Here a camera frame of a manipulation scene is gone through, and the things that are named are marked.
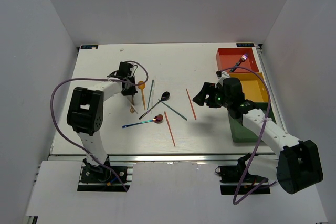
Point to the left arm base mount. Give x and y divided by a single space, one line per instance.
92 179

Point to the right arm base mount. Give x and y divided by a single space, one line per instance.
231 174

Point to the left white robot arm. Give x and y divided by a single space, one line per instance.
85 114

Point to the orange spoon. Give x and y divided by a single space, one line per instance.
141 86

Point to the dark teal chopstick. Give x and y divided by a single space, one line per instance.
176 112

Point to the blue table label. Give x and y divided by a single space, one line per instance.
244 44
86 47

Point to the yellow container box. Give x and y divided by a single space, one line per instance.
253 88

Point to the left blue table label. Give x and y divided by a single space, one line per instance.
86 47

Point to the green container box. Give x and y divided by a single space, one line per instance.
241 134

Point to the iridescent rainbow spoon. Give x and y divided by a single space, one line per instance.
157 119

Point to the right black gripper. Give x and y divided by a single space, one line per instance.
208 88

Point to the red container box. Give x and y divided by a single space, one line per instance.
228 57

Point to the orange chopstick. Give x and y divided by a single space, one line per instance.
169 127
191 104

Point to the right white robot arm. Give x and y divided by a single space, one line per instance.
297 165

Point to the black spoon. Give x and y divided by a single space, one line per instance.
164 97

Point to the gold fork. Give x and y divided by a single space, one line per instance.
132 106

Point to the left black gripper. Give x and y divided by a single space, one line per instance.
132 91

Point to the purple fork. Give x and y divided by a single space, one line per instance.
244 58

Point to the right blue table label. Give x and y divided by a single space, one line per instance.
244 44

